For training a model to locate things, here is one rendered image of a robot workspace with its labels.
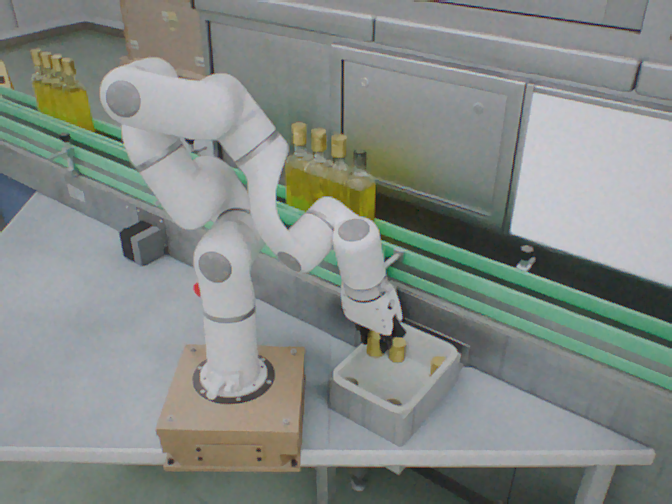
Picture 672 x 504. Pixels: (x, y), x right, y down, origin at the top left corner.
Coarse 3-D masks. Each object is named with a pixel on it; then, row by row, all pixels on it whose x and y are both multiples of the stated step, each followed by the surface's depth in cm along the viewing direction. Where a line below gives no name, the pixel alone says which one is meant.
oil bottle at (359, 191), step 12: (348, 180) 141; (360, 180) 140; (372, 180) 142; (348, 192) 142; (360, 192) 140; (372, 192) 144; (348, 204) 144; (360, 204) 142; (372, 204) 145; (360, 216) 143; (372, 216) 147
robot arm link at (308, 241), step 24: (264, 144) 99; (240, 168) 102; (264, 168) 99; (264, 192) 99; (264, 216) 100; (312, 216) 104; (264, 240) 103; (288, 240) 100; (312, 240) 102; (288, 264) 103; (312, 264) 103
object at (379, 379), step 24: (408, 336) 137; (432, 336) 134; (360, 360) 131; (384, 360) 138; (408, 360) 138; (360, 384) 132; (384, 384) 132; (408, 384) 132; (432, 384) 123; (408, 408) 117
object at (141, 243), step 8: (136, 224) 174; (144, 224) 174; (120, 232) 171; (128, 232) 171; (136, 232) 171; (144, 232) 171; (152, 232) 171; (160, 232) 173; (128, 240) 170; (136, 240) 167; (144, 240) 169; (152, 240) 171; (160, 240) 173; (128, 248) 171; (136, 248) 169; (144, 248) 170; (152, 248) 172; (160, 248) 174; (128, 256) 173; (136, 256) 171; (144, 256) 171; (152, 256) 173
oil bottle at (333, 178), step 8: (328, 168) 145; (336, 168) 144; (344, 168) 144; (328, 176) 144; (336, 176) 143; (344, 176) 143; (328, 184) 145; (336, 184) 144; (328, 192) 147; (336, 192) 145
